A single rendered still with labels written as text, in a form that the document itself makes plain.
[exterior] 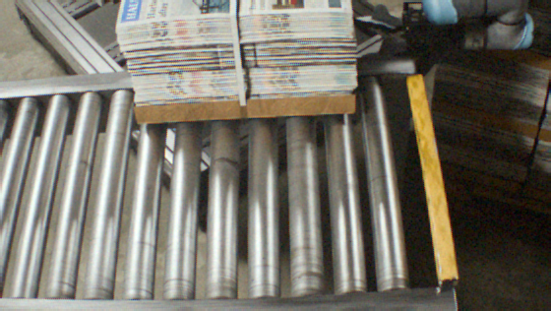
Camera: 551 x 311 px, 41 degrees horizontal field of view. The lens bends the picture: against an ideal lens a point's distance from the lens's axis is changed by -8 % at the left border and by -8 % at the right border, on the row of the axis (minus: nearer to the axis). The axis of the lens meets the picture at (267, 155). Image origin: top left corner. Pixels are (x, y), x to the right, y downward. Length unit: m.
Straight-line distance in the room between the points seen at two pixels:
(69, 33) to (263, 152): 1.36
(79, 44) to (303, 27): 1.38
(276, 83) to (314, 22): 0.15
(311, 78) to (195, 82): 0.19
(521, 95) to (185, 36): 0.92
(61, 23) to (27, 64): 0.31
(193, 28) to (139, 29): 0.09
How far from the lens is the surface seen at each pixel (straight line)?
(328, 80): 1.31
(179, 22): 1.23
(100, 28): 2.59
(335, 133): 1.34
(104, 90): 1.48
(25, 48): 2.95
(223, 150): 1.33
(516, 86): 1.86
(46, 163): 1.39
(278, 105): 1.34
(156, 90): 1.33
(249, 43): 1.25
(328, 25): 1.23
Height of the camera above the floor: 1.80
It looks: 49 degrees down
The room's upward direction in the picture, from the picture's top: 6 degrees counter-clockwise
